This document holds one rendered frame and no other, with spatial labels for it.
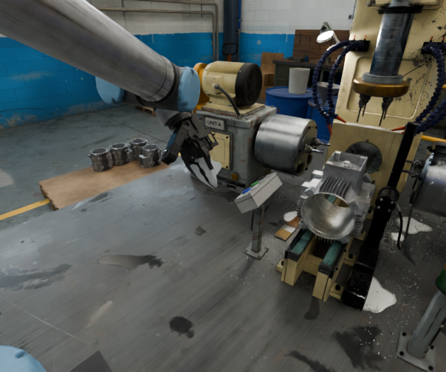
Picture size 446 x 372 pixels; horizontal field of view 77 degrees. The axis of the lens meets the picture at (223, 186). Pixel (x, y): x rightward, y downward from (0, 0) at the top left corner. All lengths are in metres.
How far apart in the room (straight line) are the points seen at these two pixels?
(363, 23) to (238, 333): 1.20
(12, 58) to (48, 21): 5.55
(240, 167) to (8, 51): 5.07
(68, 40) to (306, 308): 0.82
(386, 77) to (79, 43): 0.95
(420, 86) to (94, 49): 1.20
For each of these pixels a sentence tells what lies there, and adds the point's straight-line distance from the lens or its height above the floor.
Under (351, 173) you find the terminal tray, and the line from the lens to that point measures 0.90.
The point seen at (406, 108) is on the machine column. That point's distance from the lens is 1.40.
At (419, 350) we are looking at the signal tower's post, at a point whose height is 0.83.
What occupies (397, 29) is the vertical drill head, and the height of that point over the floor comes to 1.49.
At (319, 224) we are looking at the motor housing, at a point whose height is 0.95.
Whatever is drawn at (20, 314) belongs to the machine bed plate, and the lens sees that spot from 1.04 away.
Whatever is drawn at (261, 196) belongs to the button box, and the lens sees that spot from 0.85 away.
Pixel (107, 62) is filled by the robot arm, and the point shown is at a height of 1.46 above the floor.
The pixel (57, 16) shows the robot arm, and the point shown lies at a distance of 0.42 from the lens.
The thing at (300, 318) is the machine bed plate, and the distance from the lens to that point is 0.89.
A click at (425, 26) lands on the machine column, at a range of 1.37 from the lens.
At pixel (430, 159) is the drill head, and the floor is 1.13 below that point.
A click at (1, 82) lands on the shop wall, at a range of 5.95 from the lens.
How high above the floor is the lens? 1.51
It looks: 30 degrees down
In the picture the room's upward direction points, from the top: straight up
